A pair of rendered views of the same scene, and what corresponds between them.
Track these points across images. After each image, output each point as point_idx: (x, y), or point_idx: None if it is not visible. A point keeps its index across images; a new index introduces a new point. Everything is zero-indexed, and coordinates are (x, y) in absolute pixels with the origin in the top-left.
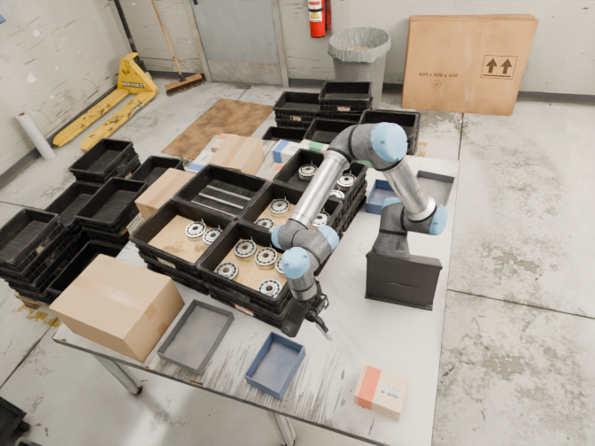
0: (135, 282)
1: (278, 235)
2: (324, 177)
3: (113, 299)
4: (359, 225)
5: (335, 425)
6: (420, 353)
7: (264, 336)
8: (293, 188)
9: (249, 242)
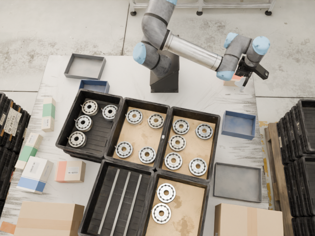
0: (235, 232)
1: (232, 70)
2: (188, 42)
3: None
4: None
5: (253, 92)
6: None
7: (221, 140)
8: (112, 135)
9: (168, 159)
